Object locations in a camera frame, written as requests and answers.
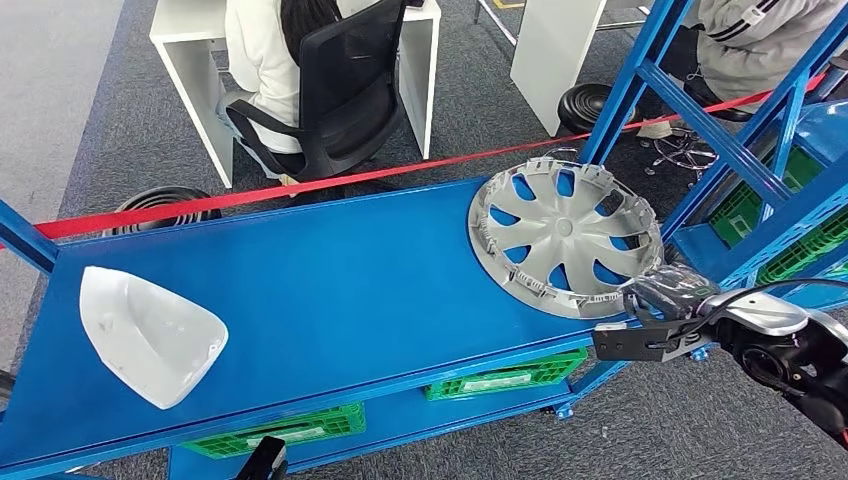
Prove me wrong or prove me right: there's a white mirror cover shell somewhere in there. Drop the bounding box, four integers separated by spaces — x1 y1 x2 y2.
78 266 230 411

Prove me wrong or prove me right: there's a folded green plastic crate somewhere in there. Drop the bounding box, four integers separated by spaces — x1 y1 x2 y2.
182 402 367 460

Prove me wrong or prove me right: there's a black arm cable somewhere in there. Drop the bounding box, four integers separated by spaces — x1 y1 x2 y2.
669 278 848 339

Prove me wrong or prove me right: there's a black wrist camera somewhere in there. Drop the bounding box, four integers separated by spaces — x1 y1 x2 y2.
591 311 713 364
237 435 289 480

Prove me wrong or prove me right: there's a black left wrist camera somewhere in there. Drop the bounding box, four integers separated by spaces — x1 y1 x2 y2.
237 435 289 480

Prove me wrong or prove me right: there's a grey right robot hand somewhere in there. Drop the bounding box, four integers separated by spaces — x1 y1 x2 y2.
619 262 722 326

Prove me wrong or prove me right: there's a blue metal shelf rack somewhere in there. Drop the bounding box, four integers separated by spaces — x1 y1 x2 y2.
662 66 848 313
0 0 848 480

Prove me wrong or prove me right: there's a red barrier belt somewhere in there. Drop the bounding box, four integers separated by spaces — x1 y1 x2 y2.
0 71 829 252

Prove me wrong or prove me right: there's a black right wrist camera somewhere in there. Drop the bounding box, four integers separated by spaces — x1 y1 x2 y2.
591 311 713 364

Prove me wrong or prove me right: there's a black stool chrome base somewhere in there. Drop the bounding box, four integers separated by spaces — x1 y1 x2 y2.
539 82 641 167
642 79 753 179

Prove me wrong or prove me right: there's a white desk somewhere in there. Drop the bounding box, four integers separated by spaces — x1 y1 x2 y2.
149 0 443 190
508 0 607 138

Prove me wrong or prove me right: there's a silver wheel hubcap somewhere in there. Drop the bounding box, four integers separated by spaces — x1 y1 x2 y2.
466 156 666 321

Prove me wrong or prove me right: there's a green labelled plastic crate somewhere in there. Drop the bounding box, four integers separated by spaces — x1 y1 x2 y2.
755 205 848 286
708 146 826 250

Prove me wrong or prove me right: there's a black office chair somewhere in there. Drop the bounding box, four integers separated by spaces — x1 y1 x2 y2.
225 0 409 183

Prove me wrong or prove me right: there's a person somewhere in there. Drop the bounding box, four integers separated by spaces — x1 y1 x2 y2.
635 0 848 140
217 0 346 188

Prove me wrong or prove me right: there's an open green plastic crate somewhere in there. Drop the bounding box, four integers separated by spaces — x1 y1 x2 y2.
423 347 590 403

